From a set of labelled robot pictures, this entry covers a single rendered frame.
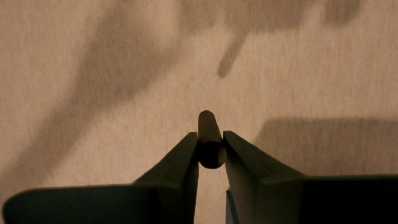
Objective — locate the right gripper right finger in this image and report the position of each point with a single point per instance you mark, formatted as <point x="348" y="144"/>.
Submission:
<point x="266" y="191"/>

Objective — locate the dark brown peg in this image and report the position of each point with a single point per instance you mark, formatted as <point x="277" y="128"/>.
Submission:
<point x="212" y="153"/>

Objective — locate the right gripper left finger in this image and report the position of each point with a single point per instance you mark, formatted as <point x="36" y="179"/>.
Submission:
<point x="167" y="197"/>

